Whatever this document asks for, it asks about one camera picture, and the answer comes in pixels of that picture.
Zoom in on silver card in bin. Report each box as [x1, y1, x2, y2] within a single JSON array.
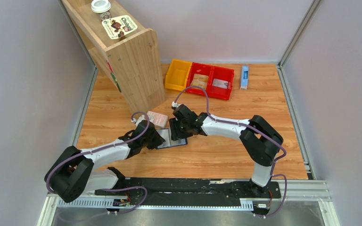
[[212, 79, 229, 89]]

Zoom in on wooden shelf unit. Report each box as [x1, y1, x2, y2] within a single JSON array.
[[62, 0, 166, 113]]

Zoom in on navy blue card holder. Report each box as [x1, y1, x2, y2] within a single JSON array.
[[156, 128, 188, 149]]

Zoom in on blue white toothpaste box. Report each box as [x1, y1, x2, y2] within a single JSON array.
[[240, 65, 249, 90]]

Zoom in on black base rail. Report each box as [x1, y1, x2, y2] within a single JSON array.
[[94, 178, 282, 214]]

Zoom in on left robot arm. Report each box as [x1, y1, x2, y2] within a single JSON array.
[[44, 120, 165, 203]]

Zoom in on red plastic bin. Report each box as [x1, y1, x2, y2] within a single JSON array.
[[186, 62, 214, 97], [206, 66, 234, 100]]

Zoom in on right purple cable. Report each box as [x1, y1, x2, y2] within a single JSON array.
[[173, 86, 287, 218]]

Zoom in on yellow plastic bin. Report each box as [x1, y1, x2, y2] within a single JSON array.
[[165, 59, 192, 91]]

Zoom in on red plastic bin right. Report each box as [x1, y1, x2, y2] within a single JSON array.
[[206, 66, 234, 100]]

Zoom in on tan cards in bin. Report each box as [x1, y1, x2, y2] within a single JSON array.
[[190, 73, 209, 89]]

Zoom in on Chobani yogurt lid pack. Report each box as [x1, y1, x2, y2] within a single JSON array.
[[102, 15, 138, 40]]

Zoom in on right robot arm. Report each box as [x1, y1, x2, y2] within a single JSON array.
[[169, 103, 283, 197]]

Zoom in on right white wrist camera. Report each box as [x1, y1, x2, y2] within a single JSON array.
[[171, 102, 181, 110]]

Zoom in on red plastic bin left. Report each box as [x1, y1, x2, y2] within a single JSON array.
[[186, 62, 214, 97]]

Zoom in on red patterned tissue pack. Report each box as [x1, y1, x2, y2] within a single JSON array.
[[147, 111, 169, 129]]

